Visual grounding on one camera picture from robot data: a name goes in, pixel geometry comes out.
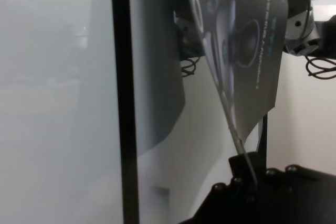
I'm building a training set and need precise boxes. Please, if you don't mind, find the black coiled cable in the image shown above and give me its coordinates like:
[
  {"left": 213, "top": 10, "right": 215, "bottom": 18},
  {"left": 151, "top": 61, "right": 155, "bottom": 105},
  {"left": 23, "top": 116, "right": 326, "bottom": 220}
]
[{"left": 305, "top": 55, "right": 336, "bottom": 80}]

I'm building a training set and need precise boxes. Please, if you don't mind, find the black metal table frame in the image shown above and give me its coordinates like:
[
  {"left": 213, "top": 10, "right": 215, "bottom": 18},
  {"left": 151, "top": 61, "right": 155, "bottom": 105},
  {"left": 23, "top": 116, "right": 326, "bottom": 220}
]
[{"left": 258, "top": 113, "right": 269, "bottom": 169}]

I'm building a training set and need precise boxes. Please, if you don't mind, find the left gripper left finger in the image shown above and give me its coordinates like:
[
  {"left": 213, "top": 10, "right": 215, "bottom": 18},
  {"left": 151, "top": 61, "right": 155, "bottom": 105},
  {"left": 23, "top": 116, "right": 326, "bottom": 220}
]
[{"left": 228, "top": 153, "right": 255, "bottom": 186}]

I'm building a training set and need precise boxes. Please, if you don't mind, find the black tape frame outline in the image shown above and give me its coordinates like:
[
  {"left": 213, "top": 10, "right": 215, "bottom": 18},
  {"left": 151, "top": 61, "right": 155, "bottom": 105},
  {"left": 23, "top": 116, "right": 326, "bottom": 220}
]
[{"left": 109, "top": 0, "right": 140, "bottom": 224}]

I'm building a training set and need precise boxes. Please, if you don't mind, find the black robot print poster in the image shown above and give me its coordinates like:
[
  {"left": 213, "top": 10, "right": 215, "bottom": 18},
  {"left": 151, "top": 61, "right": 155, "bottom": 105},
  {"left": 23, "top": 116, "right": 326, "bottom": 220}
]
[{"left": 181, "top": 0, "right": 289, "bottom": 156}]

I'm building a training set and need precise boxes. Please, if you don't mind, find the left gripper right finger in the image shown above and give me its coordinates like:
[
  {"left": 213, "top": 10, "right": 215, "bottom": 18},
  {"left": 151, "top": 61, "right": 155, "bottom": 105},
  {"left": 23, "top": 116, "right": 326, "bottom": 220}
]
[{"left": 246, "top": 151, "right": 267, "bottom": 184}]

